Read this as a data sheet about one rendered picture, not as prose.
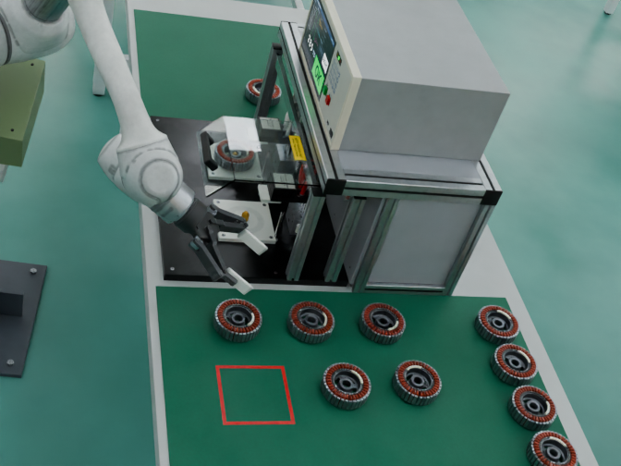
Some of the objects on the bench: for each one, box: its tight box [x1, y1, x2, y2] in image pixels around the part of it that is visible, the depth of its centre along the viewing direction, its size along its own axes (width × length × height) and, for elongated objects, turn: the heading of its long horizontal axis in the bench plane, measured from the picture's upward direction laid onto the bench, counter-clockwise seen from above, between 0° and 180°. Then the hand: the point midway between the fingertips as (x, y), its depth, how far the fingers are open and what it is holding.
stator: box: [359, 302, 406, 344], centre depth 224 cm, size 11×11×4 cm
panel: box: [326, 194, 386, 284], centre depth 245 cm, size 1×66×30 cm, turn 176°
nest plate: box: [213, 199, 276, 244], centre depth 239 cm, size 15×15×1 cm
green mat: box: [155, 286, 580, 466], centre depth 210 cm, size 94×61×1 cm, turn 86°
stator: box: [213, 299, 262, 342], centre depth 213 cm, size 11×11×4 cm
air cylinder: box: [286, 202, 302, 235], centre depth 241 cm, size 5×8×6 cm
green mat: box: [134, 9, 302, 122], centre depth 301 cm, size 94×61×1 cm, turn 86°
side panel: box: [350, 198, 496, 296], centre depth 227 cm, size 28×3×32 cm, turn 86°
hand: (252, 267), depth 202 cm, fingers open, 13 cm apart
